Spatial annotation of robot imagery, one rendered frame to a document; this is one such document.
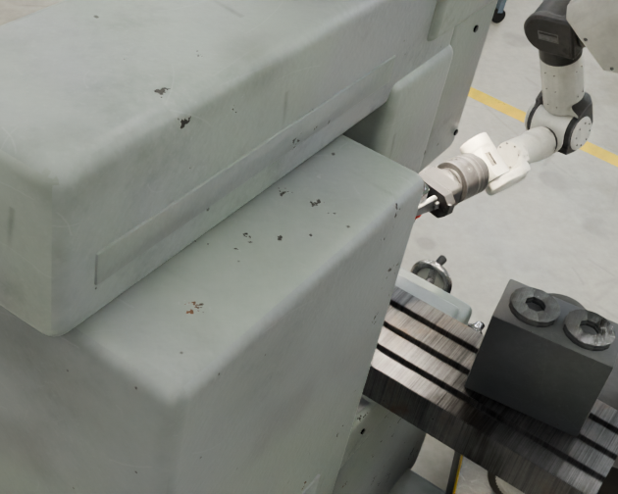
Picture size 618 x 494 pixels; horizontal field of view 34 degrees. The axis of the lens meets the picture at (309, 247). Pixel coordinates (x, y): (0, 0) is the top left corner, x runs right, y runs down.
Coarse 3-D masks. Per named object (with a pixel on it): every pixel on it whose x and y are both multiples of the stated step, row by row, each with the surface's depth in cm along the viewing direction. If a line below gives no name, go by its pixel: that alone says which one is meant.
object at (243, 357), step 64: (320, 192) 118; (384, 192) 120; (192, 256) 105; (256, 256) 107; (320, 256) 109; (384, 256) 124; (0, 320) 101; (128, 320) 97; (192, 320) 98; (256, 320) 100; (320, 320) 114; (384, 320) 139; (0, 384) 107; (64, 384) 100; (128, 384) 93; (192, 384) 93; (256, 384) 106; (320, 384) 127; (0, 448) 115; (64, 448) 106; (128, 448) 99; (192, 448) 99; (256, 448) 117; (320, 448) 143
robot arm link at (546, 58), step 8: (544, 0) 202; (552, 0) 200; (560, 0) 199; (568, 0) 199; (544, 8) 199; (552, 8) 198; (560, 8) 198; (544, 56) 207; (552, 56) 205; (552, 64) 207; (560, 64) 206; (568, 64) 207
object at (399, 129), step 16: (448, 48) 144; (432, 64) 140; (448, 64) 145; (400, 80) 134; (416, 80) 137; (432, 80) 142; (400, 96) 134; (416, 96) 140; (432, 96) 146; (384, 112) 135; (400, 112) 137; (416, 112) 143; (432, 112) 149; (352, 128) 139; (368, 128) 137; (384, 128) 137; (400, 128) 141; (416, 128) 147; (368, 144) 139; (384, 144) 139; (400, 144) 144; (416, 144) 150; (400, 160) 147; (416, 160) 154
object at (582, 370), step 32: (512, 288) 180; (512, 320) 173; (544, 320) 172; (576, 320) 174; (608, 320) 177; (480, 352) 179; (512, 352) 176; (544, 352) 172; (576, 352) 170; (608, 352) 171; (480, 384) 183; (512, 384) 179; (544, 384) 176; (576, 384) 173; (544, 416) 180; (576, 416) 177
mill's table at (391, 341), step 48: (384, 336) 192; (432, 336) 194; (480, 336) 196; (384, 384) 186; (432, 384) 184; (432, 432) 184; (480, 432) 177; (528, 432) 179; (528, 480) 176; (576, 480) 172
